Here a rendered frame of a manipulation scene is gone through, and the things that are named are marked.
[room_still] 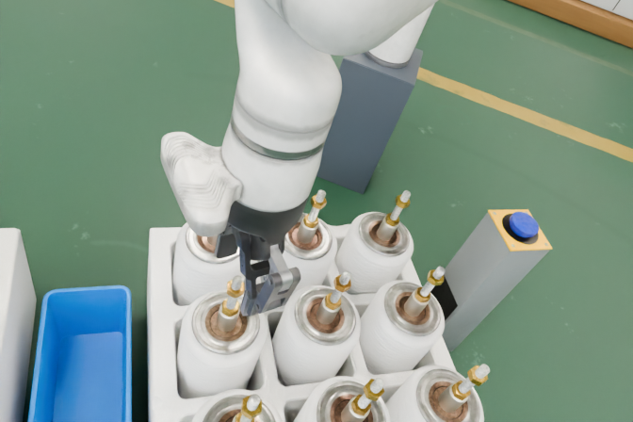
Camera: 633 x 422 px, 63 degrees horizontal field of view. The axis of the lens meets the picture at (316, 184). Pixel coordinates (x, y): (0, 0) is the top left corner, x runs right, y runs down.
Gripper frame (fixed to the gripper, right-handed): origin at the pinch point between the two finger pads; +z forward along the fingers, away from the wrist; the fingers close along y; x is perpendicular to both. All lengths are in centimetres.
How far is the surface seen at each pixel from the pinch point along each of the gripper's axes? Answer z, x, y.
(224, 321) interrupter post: 7.9, 0.7, -0.6
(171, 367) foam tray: 17.1, 5.7, 0.2
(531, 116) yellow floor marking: 35, -119, 44
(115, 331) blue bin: 34.4, 8.5, 15.8
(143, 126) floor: 35, -8, 61
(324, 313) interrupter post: 7.9, -10.4, -3.5
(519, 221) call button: 2.1, -40.3, -3.0
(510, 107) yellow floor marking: 35, -114, 49
